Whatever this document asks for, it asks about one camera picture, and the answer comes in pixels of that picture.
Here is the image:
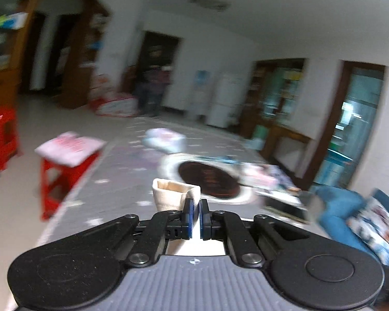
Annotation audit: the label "red plastic stool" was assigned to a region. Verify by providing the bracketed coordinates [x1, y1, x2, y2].
[0, 106, 20, 172]
[40, 151, 102, 221]

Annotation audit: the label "round black cooktop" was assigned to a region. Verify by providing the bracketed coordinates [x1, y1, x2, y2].
[159, 157, 256, 205]

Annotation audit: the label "white refrigerator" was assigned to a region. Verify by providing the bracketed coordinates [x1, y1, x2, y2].
[207, 73, 245, 128]

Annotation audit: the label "wooden glass-front cabinet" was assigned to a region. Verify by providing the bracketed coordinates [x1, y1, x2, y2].
[238, 58, 308, 140]

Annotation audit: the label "brown wooden door frame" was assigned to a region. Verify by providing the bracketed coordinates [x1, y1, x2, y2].
[303, 60, 386, 192]

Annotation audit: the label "wooden arched shelf cabinet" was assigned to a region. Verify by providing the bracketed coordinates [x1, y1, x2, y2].
[57, 0, 112, 109]

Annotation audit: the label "brown wooden side table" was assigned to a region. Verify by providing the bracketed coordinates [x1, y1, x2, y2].
[261, 125, 312, 169]

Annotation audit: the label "white pink soft tissue pack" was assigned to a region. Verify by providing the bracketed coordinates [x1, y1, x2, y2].
[142, 128, 187, 154]

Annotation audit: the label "blue water bottle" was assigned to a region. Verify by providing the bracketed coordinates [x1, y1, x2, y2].
[194, 69, 210, 88]

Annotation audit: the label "butterfly print cushion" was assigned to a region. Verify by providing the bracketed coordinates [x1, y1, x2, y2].
[346, 196, 389, 266]

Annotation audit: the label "red white cartons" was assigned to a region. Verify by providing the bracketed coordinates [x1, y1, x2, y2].
[89, 71, 141, 117]

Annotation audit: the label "blue sofa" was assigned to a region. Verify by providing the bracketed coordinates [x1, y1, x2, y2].
[314, 186, 389, 266]

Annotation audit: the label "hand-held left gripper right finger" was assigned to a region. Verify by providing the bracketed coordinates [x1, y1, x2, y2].
[199, 199, 315, 268]

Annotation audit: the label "white pink tissue box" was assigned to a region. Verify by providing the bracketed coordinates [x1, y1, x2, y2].
[241, 164, 279, 190]

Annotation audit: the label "white water dispenser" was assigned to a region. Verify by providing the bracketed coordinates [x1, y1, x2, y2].
[188, 86, 208, 122]

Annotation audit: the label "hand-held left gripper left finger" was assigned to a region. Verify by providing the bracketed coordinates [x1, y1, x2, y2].
[84, 197, 194, 268]

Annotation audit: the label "dark wooden door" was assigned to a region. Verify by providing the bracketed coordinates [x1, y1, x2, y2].
[130, 31, 182, 111]

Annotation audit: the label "wooden display cabinet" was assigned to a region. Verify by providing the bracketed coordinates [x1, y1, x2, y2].
[0, 0, 44, 111]

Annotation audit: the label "black smartphone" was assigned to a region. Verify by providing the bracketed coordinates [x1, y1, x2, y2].
[262, 197, 310, 224]

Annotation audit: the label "white pink packet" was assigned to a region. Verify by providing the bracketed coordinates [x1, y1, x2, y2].
[35, 132, 106, 168]

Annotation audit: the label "grey star-patterned tablecloth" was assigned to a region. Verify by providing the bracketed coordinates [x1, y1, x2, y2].
[36, 117, 312, 256]

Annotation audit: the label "cream sweater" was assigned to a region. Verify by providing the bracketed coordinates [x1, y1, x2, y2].
[152, 178, 226, 256]

